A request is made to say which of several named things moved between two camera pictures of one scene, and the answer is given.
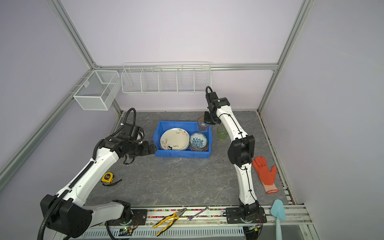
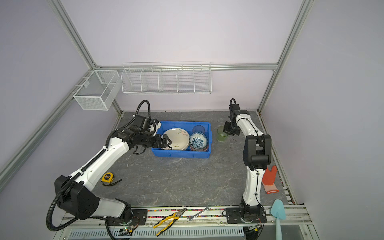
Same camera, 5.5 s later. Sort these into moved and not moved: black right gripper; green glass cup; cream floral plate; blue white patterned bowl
Moved: black right gripper
Not moved: green glass cup; cream floral plate; blue white patterned bowl
